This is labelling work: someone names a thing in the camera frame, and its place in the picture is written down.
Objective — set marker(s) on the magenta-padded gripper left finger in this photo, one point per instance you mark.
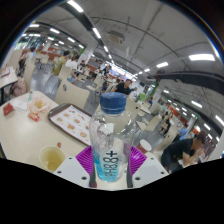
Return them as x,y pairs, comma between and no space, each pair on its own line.
71,171

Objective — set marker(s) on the dark food tray with liner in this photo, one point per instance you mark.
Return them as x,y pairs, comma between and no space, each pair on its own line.
71,121

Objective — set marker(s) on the clear blue-capped water bottle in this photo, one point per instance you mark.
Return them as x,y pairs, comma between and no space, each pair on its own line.
111,140

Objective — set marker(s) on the small red box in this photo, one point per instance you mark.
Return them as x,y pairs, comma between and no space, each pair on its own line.
8,109

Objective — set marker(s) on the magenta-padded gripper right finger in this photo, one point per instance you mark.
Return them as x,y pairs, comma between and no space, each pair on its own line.
150,171

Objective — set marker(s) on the ceiling lights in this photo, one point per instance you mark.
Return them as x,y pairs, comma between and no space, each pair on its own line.
201,57

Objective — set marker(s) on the red sauce packet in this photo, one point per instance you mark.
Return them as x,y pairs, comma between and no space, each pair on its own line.
34,117

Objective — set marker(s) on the red paper cup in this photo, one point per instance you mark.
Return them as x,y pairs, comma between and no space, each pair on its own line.
144,146

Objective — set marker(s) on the white paper napkin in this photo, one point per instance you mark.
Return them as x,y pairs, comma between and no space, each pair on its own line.
20,105

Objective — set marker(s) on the cream plastic cup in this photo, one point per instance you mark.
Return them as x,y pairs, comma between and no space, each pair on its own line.
52,160

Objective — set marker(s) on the ceiling air conditioner unit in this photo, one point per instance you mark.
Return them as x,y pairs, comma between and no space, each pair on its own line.
115,37

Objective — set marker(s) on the person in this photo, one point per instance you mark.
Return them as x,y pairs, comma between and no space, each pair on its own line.
180,153
71,65
60,65
142,96
123,88

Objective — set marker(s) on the fried food piece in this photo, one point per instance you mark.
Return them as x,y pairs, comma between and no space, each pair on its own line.
59,145

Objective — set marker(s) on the crumpled food wrapper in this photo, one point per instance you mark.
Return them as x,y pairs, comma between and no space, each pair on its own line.
39,105

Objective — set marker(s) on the flat round red coaster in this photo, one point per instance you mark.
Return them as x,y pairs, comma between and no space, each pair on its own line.
95,184

